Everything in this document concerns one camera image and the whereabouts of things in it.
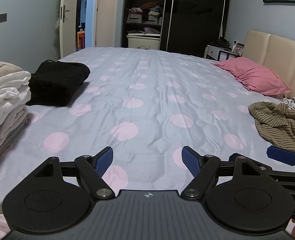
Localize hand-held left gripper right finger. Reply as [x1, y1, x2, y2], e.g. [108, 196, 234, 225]
[180, 146, 276, 200]

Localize grey folded garment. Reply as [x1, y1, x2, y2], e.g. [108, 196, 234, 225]
[0, 120, 29, 162]

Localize black folded pants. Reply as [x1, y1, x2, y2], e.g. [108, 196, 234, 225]
[28, 59, 91, 107]

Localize checkered storage basket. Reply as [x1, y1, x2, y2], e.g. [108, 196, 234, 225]
[127, 14, 143, 24]
[147, 14, 163, 25]

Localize white nightstand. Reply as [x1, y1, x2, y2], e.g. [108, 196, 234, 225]
[204, 44, 240, 62]

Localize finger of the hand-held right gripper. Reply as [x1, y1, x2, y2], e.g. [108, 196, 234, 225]
[267, 145, 295, 173]
[261, 165, 295, 193]

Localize black wardrobe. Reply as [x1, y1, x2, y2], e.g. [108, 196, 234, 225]
[121, 0, 231, 58]

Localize photo frame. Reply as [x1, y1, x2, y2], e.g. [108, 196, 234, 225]
[232, 43, 245, 55]

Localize brown striped sweater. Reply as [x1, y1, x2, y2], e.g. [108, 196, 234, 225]
[248, 101, 295, 153]

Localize white storage bin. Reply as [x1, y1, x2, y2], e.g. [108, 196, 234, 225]
[127, 33, 161, 50]

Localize white room door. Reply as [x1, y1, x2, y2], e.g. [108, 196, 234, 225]
[59, 0, 79, 58]

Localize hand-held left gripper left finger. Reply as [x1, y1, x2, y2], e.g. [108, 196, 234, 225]
[23, 146, 114, 200]

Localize beige padded headboard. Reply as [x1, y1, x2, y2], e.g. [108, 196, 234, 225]
[241, 30, 295, 100]

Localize pink pillow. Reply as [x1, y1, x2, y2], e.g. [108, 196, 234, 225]
[211, 57, 292, 96]

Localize white hallway door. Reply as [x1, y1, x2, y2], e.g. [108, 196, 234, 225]
[95, 0, 124, 47]

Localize pile of clothes on shelf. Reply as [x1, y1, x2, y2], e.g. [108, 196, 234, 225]
[129, 2, 164, 16]

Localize grey pink-dotted bed sheet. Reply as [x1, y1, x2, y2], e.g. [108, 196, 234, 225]
[0, 47, 295, 240]

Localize red and yellow chair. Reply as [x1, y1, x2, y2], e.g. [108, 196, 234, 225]
[77, 30, 86, 50]

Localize black bag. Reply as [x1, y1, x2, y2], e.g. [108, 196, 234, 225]
[210, 39, 230, 49]

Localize light beige folded garment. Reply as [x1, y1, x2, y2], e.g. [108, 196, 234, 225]
[0, 105, 29, 153]

